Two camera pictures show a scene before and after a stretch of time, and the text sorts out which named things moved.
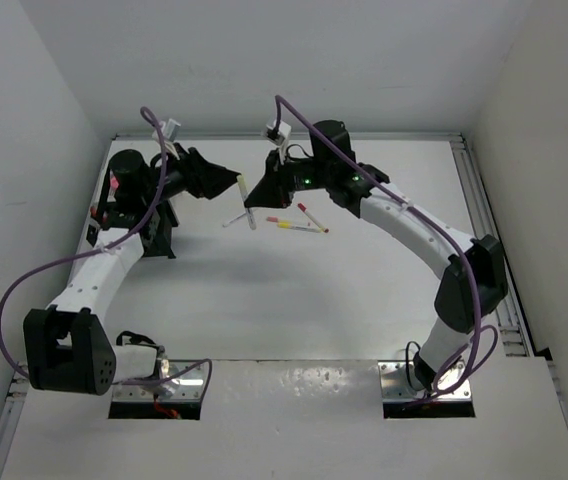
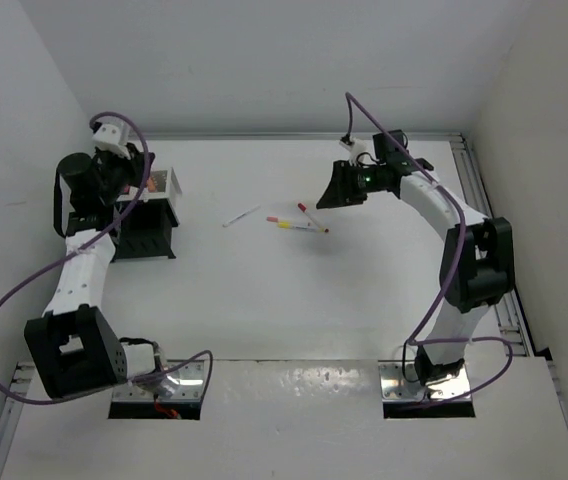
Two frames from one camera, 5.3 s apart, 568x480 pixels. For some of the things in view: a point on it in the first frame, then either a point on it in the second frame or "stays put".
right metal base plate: (395, 384) stays put
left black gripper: (200, 176) → (136, 166)
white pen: (224, 225) stays put
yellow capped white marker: (289, 225) stays put
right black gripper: (273, 189) → (342, 191)
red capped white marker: (304, 209) stays put
